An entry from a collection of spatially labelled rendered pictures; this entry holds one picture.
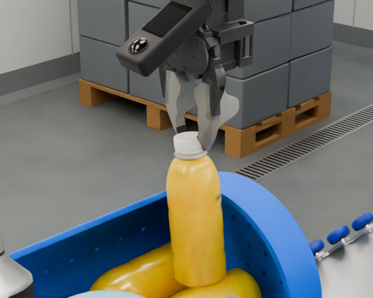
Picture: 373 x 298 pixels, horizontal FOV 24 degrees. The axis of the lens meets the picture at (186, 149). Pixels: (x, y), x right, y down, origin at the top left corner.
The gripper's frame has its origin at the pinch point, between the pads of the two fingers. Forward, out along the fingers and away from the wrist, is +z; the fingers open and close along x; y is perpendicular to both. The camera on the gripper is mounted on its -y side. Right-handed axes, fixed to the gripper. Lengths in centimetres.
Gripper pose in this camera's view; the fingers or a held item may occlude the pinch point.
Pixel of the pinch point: (189, 136)
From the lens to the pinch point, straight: 105.8
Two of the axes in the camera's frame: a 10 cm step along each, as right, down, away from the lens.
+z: -0.1, 9.2, 4.0
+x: -6.9, -2.9, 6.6
